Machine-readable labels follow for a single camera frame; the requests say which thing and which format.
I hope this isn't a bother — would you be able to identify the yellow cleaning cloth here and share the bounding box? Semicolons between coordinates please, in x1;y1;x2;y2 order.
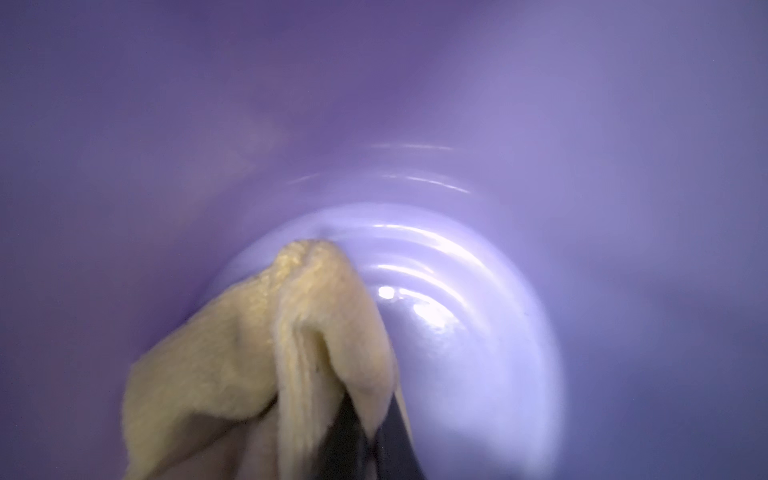
122;240;404;479

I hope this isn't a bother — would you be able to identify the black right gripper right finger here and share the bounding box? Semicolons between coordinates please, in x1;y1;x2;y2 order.
374;396;426;480

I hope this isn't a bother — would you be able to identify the purple plastic bucket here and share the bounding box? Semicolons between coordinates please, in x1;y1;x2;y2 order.
1;1;767;479

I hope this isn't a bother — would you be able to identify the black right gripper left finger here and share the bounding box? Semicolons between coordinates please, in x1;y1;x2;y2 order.
314;393;370;480

